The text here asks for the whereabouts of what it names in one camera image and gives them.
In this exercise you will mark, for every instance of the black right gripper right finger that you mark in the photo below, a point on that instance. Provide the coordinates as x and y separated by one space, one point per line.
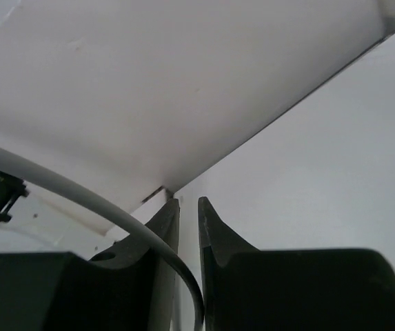
245 288

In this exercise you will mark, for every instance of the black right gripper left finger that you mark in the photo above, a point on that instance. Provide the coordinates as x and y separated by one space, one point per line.
126 287

